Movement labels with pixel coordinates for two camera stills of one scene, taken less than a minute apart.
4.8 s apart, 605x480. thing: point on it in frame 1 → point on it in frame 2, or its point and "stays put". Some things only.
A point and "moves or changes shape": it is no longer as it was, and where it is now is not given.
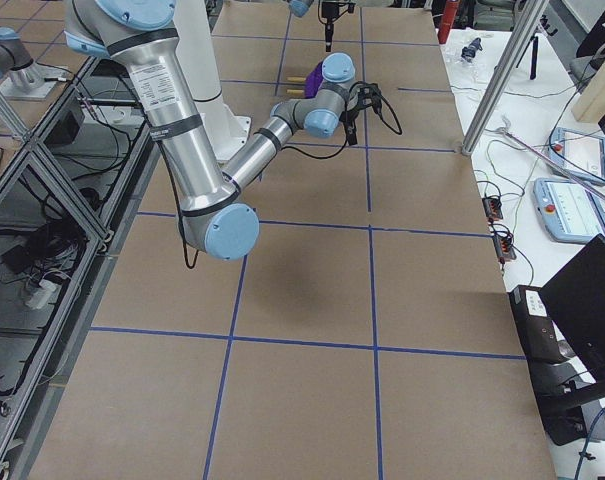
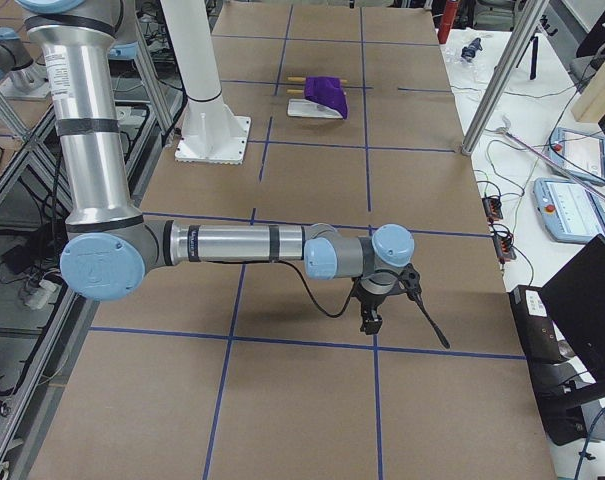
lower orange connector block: [504, 248] stays put
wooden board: [603, 90] stays put
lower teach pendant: [572, 211] stays put
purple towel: [313, 82] moves or changes shape
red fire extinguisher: [450, 11] stays put
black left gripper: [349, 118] → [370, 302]
